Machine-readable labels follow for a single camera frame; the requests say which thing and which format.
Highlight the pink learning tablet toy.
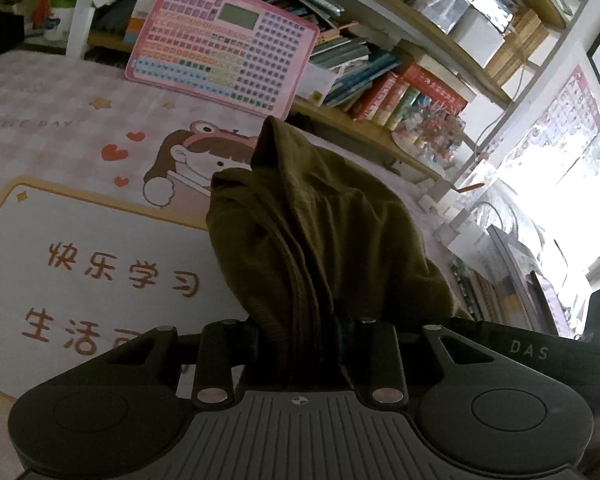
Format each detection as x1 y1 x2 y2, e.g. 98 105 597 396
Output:
124 0 320 119

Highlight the white pen holder cup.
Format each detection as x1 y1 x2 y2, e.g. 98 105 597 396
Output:
43 0 76 42

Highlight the red thick dictionary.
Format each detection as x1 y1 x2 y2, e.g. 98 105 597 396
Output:
401 63 468 115

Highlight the dark brown garment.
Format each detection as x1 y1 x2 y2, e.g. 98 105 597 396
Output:
207 117 460 391

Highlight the pink checkered desk mat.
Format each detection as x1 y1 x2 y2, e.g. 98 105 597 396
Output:
0 49 462 411

